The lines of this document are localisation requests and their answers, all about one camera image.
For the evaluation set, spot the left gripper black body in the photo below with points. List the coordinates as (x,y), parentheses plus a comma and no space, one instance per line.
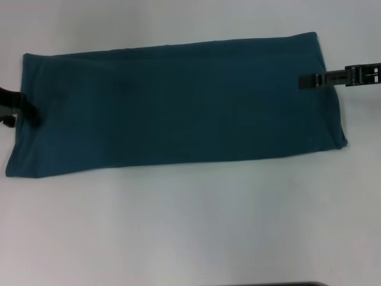
(9,101)

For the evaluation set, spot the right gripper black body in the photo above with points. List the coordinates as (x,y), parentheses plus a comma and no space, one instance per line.
(364,74)

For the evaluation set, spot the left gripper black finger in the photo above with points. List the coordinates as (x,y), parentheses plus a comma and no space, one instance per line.
(31,111)

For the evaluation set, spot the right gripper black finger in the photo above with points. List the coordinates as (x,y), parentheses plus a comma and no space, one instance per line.
(318,80)

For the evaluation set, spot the teal blue printed t-shirt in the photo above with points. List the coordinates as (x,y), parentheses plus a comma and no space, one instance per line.
(178,104)

